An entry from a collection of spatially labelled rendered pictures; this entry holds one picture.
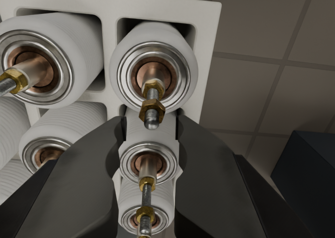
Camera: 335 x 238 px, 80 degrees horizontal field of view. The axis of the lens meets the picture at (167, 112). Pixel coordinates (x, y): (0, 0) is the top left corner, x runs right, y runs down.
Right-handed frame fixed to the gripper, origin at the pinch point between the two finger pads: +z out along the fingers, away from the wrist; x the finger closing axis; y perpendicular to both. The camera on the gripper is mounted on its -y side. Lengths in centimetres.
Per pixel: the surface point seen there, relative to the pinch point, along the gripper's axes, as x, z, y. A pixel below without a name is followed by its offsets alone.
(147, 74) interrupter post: -0.5, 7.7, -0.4
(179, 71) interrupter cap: 2.6, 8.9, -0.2
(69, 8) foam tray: -9.8, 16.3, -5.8
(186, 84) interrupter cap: 3.4, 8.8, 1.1
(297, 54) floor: 31.8, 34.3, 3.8
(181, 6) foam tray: 3.4, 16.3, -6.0
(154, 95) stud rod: 0.2, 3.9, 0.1
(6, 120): -20.5, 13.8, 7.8
